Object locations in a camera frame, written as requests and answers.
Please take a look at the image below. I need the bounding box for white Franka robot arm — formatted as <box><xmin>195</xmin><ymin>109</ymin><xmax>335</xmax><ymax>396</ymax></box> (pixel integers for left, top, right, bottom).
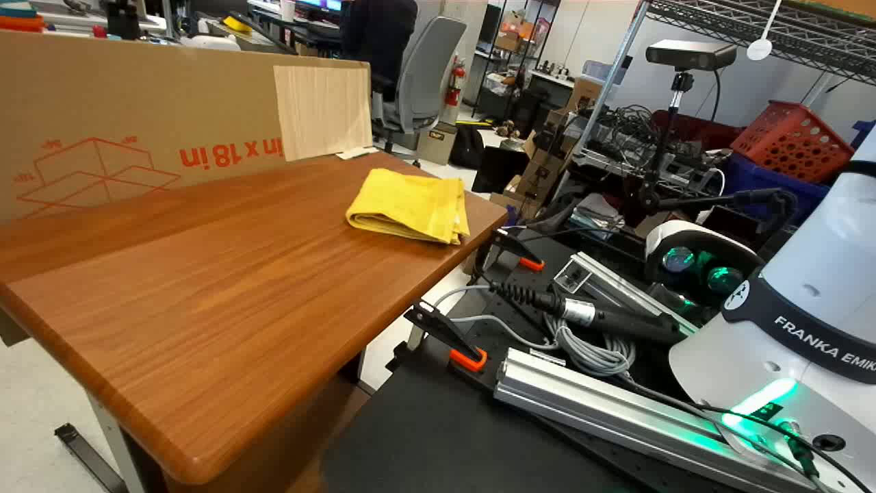
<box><xmin>668</xmin><ymin>129</ymin><xmax>876</xmax><ymax>487</ymax></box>

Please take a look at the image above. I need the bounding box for grey office chair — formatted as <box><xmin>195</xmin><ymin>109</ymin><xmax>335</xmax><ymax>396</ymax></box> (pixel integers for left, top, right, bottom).
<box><xmin>381</xmin><ymin>16</ymin><xmax>465</xmax><ymax>147</ymax></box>

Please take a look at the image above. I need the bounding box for black camera on stand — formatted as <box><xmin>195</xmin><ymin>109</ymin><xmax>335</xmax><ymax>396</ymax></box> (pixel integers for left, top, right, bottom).
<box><xmin>643</xmin><ymin>37</ymin><xmax>739</xmax><ymax>176</ymax></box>

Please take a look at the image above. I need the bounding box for black clamp with orange tip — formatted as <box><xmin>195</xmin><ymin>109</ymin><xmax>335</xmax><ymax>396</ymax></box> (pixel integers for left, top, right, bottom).
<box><xmin>406</xmin><ymin>303</ymin><xmax>487</xmax><ymax>376</ymax></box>

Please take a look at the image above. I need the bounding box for red plastic crate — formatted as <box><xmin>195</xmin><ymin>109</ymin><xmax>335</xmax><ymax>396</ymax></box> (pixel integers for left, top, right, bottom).
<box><xmin>732</xmin><ymin>100</ymin><xmax>851</xmax><ymax>183</ymax></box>

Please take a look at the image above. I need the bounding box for yellow towel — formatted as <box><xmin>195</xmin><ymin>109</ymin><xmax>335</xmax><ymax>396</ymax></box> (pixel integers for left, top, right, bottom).
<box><xmin>345</xmin><ymin>168</ymin><xmax>472</xmax><ymax>246</ymax></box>

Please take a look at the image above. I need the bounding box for aluminium extrusion rail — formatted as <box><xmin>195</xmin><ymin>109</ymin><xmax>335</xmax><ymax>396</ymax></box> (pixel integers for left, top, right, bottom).
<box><xmin>494</xmin><ymin>347</ymin><xmax>817</xmax><ymax>493</ymax></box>

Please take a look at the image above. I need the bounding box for coiled grey cable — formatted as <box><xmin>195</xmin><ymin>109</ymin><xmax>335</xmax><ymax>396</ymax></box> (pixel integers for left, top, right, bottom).
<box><xmin>546</xmin><ymin>314</ymin><xmax>637</xmax><ymax>377</ymax></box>

